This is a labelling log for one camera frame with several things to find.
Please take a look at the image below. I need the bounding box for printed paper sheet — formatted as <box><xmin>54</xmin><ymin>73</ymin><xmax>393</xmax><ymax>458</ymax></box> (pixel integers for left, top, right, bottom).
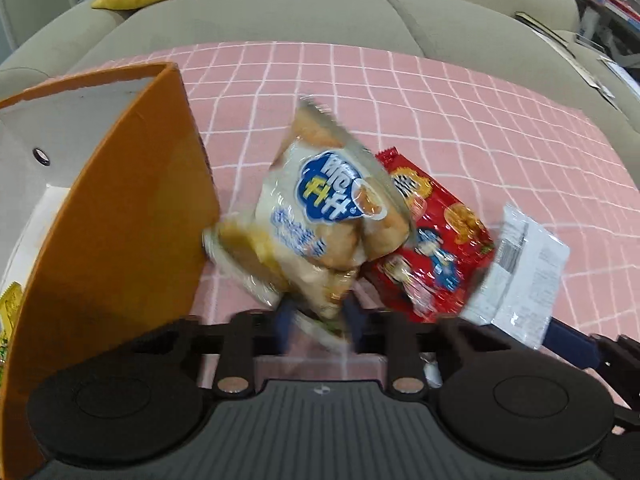
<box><xmin>532</xmin><ymin>27</ymin><xmax>617</xmax><ymax>98</ymax></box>

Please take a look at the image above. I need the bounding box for orange cardboard box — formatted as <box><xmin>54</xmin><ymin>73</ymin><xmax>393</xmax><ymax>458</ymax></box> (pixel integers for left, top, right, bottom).
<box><xmin>0</xmin><ymin>62</ymin><xmax>222</xmax><ymax>480</ymax></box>

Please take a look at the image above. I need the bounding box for pink checkered tablecloth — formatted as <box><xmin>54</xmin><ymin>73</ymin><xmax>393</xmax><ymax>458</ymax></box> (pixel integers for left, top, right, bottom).
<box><xmin>65</xmin><ymin>42</ymin><xmax>640</xmax><ymax>437</ymax></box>

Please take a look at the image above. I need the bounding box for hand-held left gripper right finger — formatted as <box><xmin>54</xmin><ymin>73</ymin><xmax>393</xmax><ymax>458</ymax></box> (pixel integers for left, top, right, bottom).
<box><xmin>344</xmin><ymin>305</ymin><xmax>508</xmax><ymax>398</ymax></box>

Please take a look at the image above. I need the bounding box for cluttered side shelf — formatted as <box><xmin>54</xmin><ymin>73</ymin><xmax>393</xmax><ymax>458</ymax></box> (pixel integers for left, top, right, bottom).
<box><xmin>570</xmin><ymin>0</ymin><xmax>640</xmax><ymax>68</ymax></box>

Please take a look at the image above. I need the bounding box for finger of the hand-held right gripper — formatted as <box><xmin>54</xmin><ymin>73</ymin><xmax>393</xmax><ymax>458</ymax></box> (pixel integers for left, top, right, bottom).
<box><xmin>541</xmin><ymin>317</ymin><xmax>602</xmax><ymax>370</ymax></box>

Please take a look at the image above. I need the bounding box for yellow snack packet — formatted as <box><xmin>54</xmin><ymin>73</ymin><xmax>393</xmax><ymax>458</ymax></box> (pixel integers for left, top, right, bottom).
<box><xmin>0</xmin><ymin>282</ymin><xmax>24</xmax><ymax>392</ymax></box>

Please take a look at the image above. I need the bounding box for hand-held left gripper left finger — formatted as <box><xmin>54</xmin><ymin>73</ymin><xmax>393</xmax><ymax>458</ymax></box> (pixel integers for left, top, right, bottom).
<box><xmin>127</xmin><ymin>305</ymin><xmax>297</xmax><ymax>400</ymax></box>

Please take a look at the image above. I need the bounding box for dark book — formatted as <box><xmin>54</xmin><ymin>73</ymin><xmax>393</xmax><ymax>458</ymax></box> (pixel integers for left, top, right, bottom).
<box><xmin>515</xmin><ymin>10</ymin><xmax>571</xmax><ymax>46</ymax></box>

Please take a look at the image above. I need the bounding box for pale bread snack bag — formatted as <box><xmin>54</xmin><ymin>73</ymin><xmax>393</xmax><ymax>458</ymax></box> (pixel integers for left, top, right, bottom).
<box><xmin>202</xmin><ymin>95</ymin><xmax>414</xmax><ymax>357</ymax></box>

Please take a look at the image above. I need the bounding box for beige sofa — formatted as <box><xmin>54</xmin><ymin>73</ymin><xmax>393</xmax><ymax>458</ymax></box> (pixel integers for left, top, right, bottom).
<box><xmin>0</xmin><ymin>0</ymin><xmax>640</xmax><ymax>182</ymax></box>

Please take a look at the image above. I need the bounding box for white snack packet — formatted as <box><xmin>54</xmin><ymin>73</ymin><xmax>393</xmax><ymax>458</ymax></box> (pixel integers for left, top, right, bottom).
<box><xmin>459</xmin><ymin>203</ymin><xmax>571</xmax><ymax>350</ymax></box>

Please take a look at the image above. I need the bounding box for white booklet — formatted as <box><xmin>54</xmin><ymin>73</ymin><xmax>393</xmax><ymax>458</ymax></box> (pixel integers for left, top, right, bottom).
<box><xmin>597</xmin><ymin>55</ymin><xmax>640</xmax><ymax>111</ymax></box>

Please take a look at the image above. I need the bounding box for red snack bag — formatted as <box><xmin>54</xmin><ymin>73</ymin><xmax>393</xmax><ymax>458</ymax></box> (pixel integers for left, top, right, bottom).
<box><xmin>360</xmin><ymin>147</ymin><xmax>497</xmax><ymax>324</ymax></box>

